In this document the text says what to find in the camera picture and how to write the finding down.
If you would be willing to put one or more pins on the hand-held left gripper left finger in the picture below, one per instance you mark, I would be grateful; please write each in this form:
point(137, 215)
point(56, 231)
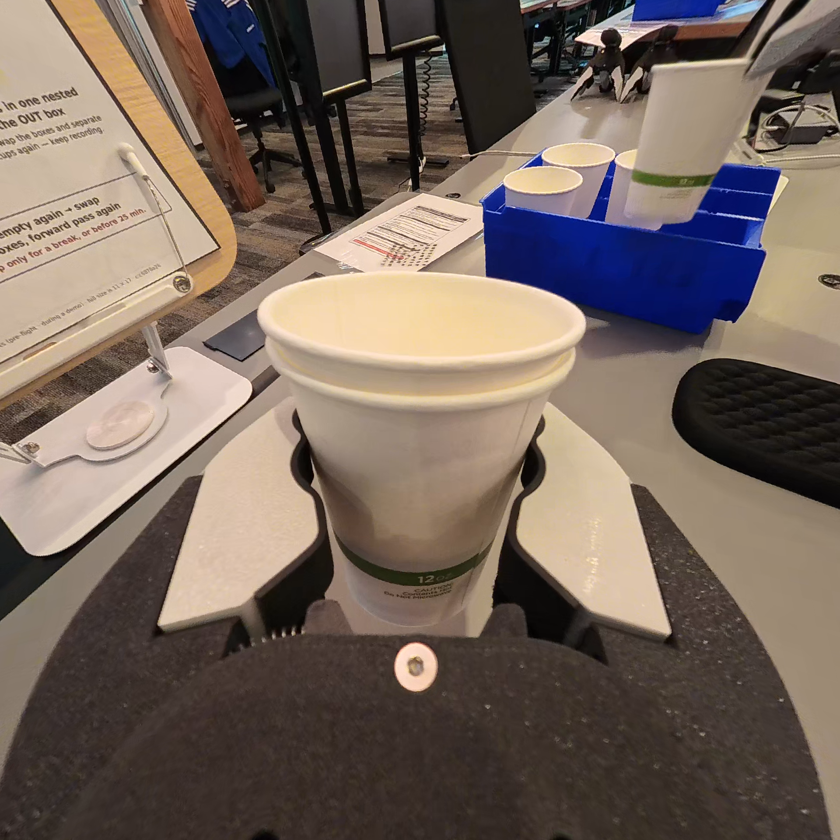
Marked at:
point(243, 538)

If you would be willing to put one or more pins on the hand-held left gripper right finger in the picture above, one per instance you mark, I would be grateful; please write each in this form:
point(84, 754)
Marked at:
point(590, 538)

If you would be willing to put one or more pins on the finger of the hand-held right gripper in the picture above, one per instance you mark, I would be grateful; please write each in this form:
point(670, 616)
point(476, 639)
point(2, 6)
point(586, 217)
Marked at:
point(794, 49)

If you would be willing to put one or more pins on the white paper cup green stripe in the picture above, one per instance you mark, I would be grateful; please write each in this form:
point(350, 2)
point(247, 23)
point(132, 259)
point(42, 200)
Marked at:
point(689, 124)
point(420, 315)
point(541, 190)
point(420, 472)
point(577, 164)
point(620, 190)

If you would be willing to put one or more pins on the blue plastic bin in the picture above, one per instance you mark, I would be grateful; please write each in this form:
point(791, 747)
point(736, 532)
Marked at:
point(623, 275)
point(676, 8)

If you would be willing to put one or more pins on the idle black hand-held gripper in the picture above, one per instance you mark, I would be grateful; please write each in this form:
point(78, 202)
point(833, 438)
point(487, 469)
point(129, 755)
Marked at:
point(646, 62)
point(604, 62)

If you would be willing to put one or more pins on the black desk strip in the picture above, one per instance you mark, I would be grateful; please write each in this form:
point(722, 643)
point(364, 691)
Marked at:
point(233, 334)

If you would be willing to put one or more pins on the black quilted wrist pad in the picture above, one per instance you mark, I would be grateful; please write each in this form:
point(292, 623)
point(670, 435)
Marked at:
point(761, 426)

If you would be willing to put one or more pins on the black high-back chair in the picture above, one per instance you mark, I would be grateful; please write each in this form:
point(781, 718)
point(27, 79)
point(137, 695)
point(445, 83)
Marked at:
point(485, 65)

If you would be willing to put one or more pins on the printed sheet in plastic sleeve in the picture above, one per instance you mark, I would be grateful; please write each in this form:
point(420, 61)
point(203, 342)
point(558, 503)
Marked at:
point(407, 229)

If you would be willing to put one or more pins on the black framed board stand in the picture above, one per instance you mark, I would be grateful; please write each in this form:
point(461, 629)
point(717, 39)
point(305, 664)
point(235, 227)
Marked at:
point(410, 19)
point(341, 39)

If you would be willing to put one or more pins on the printed instruction sheet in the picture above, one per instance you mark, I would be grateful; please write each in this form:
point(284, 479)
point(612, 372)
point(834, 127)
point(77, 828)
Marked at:
point(79, 164)

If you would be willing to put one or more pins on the black office chair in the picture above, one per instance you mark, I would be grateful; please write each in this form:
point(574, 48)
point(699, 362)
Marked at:
point(253, 102)

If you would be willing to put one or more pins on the blue jacket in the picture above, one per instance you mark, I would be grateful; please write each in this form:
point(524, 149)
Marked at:
point(236, 33)

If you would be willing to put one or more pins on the wooden post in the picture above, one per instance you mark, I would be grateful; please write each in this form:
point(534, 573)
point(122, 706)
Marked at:
point(197, 98)

